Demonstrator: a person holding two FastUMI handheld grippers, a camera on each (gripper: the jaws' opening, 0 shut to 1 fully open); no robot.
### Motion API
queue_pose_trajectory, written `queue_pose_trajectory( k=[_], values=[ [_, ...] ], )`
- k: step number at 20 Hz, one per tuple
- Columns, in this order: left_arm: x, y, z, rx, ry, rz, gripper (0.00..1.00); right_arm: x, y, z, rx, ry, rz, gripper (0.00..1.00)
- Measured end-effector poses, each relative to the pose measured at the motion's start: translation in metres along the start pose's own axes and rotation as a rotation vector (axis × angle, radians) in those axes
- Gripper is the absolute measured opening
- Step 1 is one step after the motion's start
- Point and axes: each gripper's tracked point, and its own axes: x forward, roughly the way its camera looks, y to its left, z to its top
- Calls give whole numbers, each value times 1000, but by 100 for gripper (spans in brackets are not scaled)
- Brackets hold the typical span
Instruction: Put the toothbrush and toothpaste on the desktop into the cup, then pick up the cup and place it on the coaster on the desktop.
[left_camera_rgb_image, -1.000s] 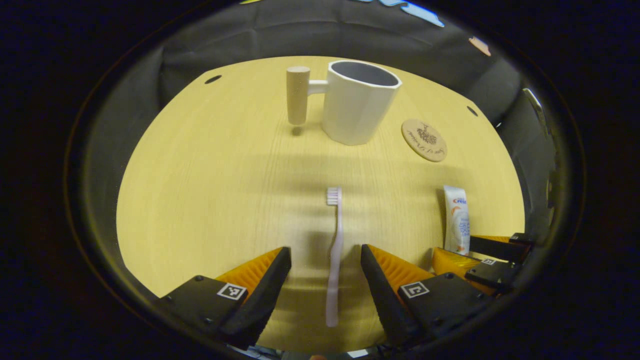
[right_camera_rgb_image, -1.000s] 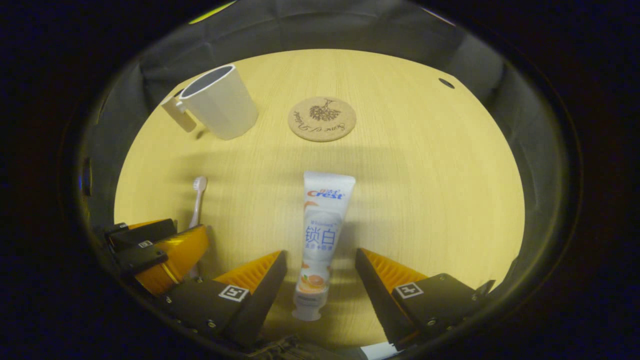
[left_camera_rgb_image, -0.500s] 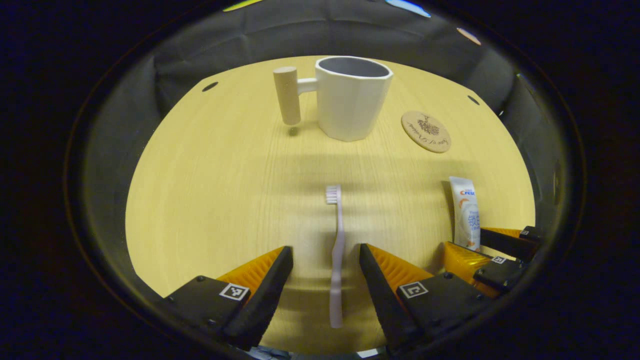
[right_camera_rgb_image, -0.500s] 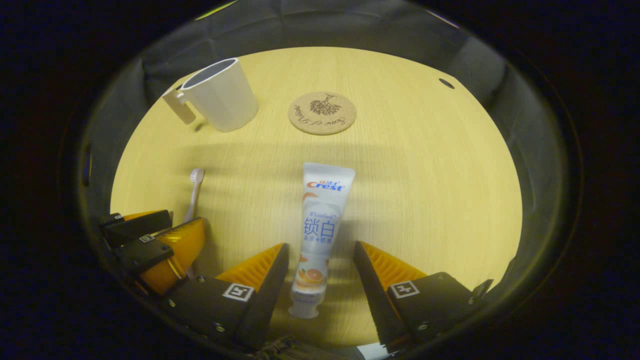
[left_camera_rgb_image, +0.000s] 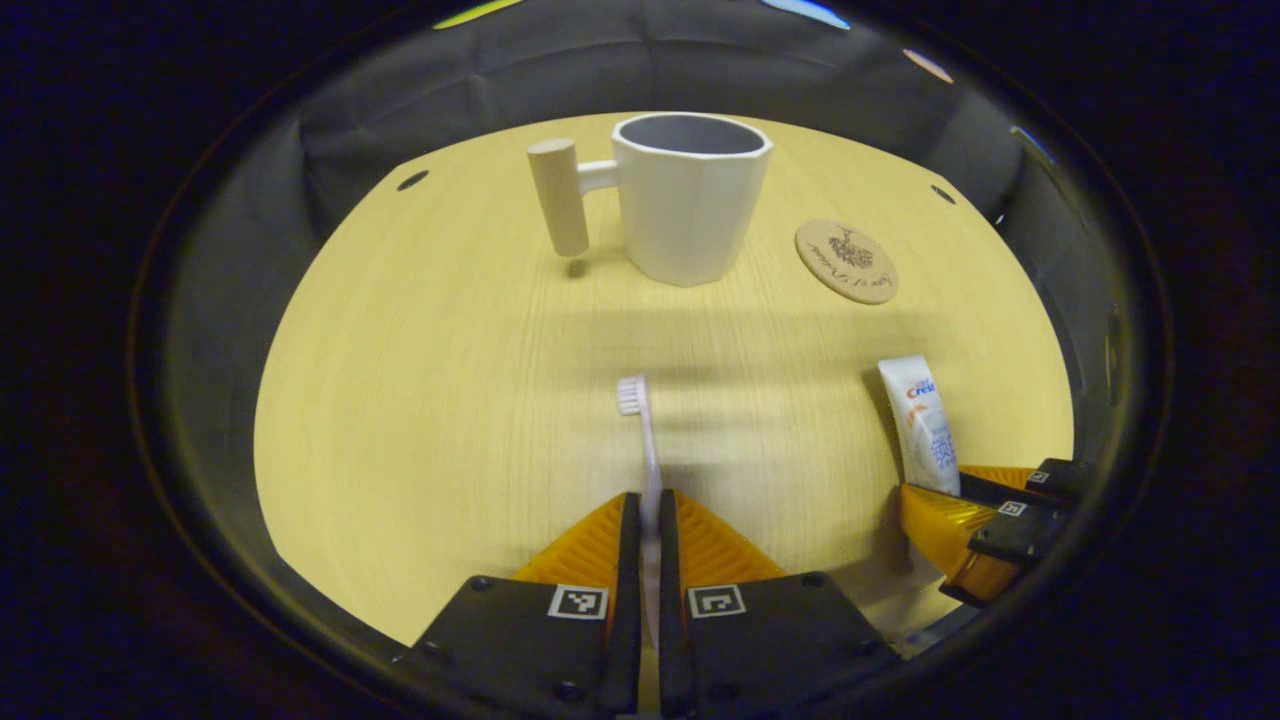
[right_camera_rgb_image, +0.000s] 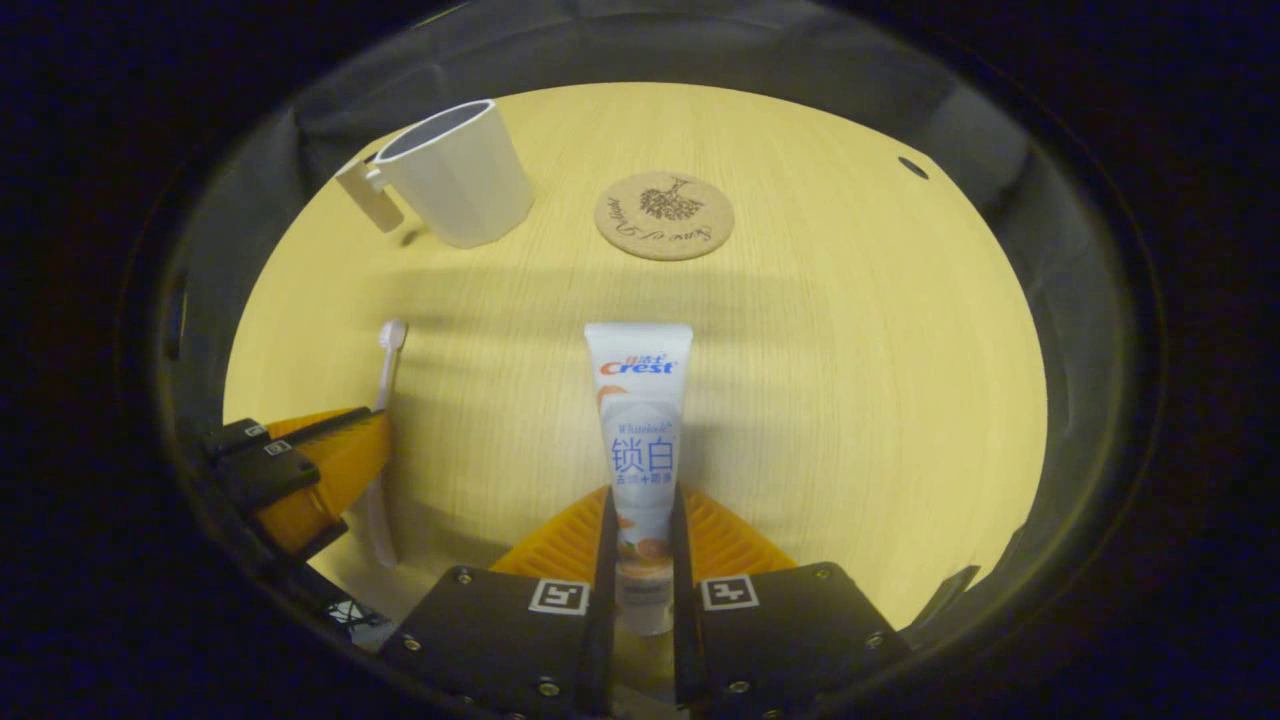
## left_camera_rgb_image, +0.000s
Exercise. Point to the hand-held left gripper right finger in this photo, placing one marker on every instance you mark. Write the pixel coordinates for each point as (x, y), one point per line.
(670, 600)

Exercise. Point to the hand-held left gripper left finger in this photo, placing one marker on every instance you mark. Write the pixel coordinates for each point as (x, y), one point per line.
(630, 600)

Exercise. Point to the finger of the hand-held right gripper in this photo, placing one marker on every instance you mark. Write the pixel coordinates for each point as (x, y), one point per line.
(1000, 490)
(950, 530)

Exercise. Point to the white toothpaste tube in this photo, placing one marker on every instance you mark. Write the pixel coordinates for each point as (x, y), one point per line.
(925, 430)

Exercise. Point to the pale pink toothbrush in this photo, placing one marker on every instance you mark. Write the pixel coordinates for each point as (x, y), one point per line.
(650, 470)

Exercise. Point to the round wooden coaster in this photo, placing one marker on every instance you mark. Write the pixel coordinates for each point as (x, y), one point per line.
(845, 262)

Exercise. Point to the black backdrop cloth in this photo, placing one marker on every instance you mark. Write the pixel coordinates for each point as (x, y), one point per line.
(450, 90)

